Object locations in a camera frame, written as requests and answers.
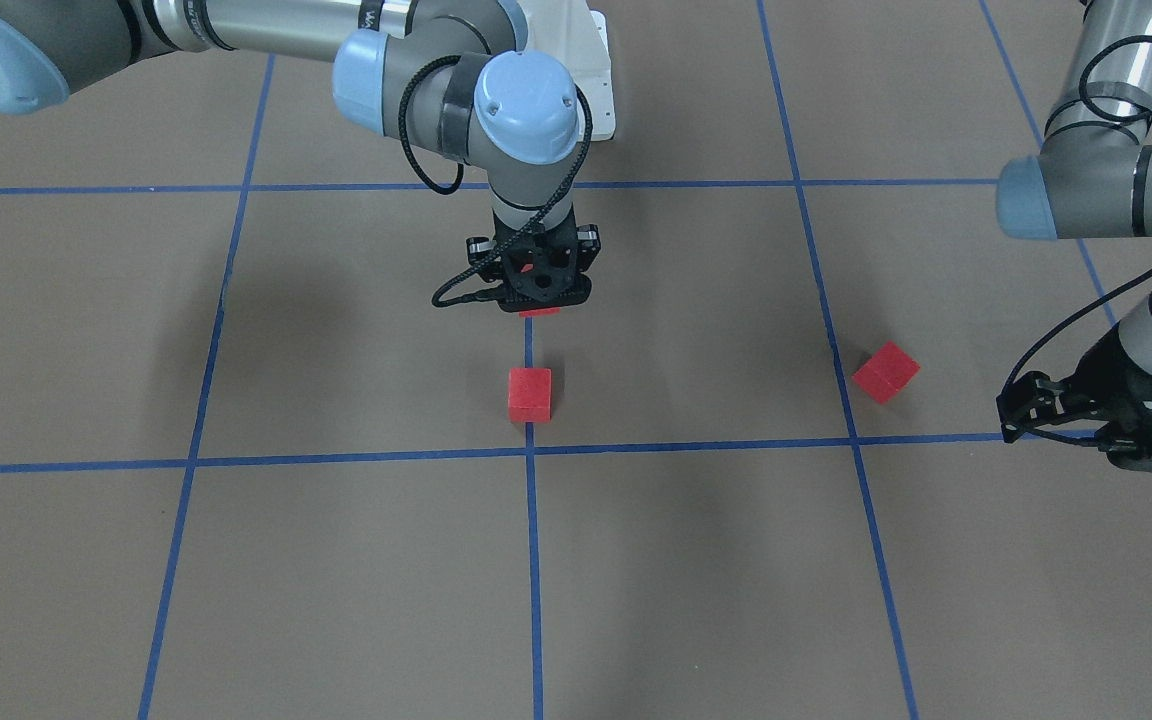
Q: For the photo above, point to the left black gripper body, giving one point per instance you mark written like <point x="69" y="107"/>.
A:
<point x="1104" y="378"/>

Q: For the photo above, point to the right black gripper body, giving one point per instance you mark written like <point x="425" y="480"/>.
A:
<point x="479" y="251"/>

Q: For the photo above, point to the red block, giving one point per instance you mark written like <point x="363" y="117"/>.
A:
<point x="530" y="394"/>
<point x="886" y="373"/>
<point x="539" y="311"/>

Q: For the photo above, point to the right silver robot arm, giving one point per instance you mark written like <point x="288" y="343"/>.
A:
<point x="457" y="85"/>

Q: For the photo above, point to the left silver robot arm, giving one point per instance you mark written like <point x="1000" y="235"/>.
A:
<point x="1092" y="178"/>

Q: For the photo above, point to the white pedestal column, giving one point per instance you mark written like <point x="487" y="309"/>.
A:
<point x="577" y="35"/>

